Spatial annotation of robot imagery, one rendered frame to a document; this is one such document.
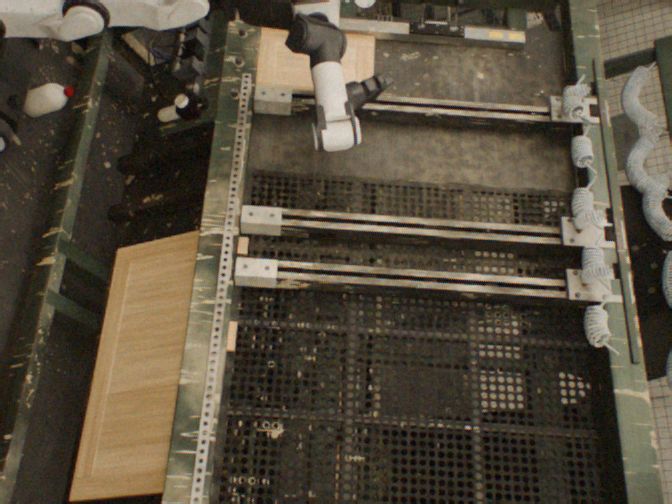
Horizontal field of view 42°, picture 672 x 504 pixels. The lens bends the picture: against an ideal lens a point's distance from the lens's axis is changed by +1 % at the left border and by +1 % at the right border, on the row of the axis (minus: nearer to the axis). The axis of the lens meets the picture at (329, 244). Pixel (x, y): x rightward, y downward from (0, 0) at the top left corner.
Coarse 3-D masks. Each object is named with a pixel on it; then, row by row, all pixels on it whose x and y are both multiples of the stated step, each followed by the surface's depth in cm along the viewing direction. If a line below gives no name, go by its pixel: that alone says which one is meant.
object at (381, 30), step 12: (348, 24) 314; (360, 24) 315; (372, 24) 315; (384, 24) 315; (396, 24) 316; (408, 24) 316; (384, 36) 316; (396, 36) 315; (408, 36) 315; (420, 36) 315; (432, 36) 315; (444, 36) 315; (468, 36) 315; (480, 36) 315; (504, 36) 316; (504, 48) 318; (516, 48) 318
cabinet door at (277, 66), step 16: (272, 32) 313; (288, 32) 314; (272, 48) 310; (288, 48) 310; (352, 48) 312; (368, 48) 312; (272, 64) 306; (288, 64) 307; (304, 64) 307; (352, 64) 309; (368, 64) 309; (256, 80) 302; (272, 80) 303; (288, 80) 304; (304, 80) 304; (352, 80) 305
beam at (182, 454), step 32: (256, 32) 309; (224, 64) 301; (256, 64) 302; (224, 96) 294; (224, 128) 288; (224, 160) 282; (224, 192) 276; (224, 224) 270; (192, 288) 259; (192, 320) 254; (224, 320) 255; (192, 352) 249; (224, 352) 250; (192, 384) 245; (192, 416) 240; (192, 448) 236; (192, 480) 232
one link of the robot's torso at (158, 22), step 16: (64, 0) 266; (80, 0) 263; (96, 0) 265; (112, 0) 265; (128, 0) 264; (144, 0) 264; (160, 0) 266; (192, 0) 258; (112, 16) 270; (128, 16) 270; (144, 16) 269; (160, 16) 266; (176, 16) 264; (192, 16) 264
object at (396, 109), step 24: (264, 96) 292; (288, 96) 293; (312, 96) 295; (384, 96) 296; (552, 96) 295; (576, 96) 283; (384, 120) 298; (408, 120) 297; (432, 120) 297; (456, 120) 296; (480, 120) 296; (504, 120) 295; (528, 120) 295; (552, 120) 292; (576, 120) 291
